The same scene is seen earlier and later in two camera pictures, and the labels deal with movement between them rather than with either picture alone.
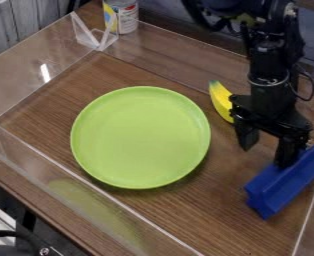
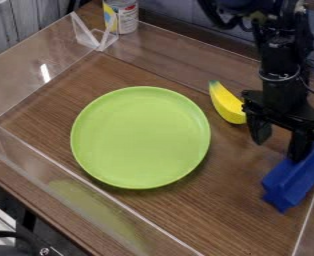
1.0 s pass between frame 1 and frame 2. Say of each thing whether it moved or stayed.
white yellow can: stayed
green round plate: stayed
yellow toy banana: stayed
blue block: moved
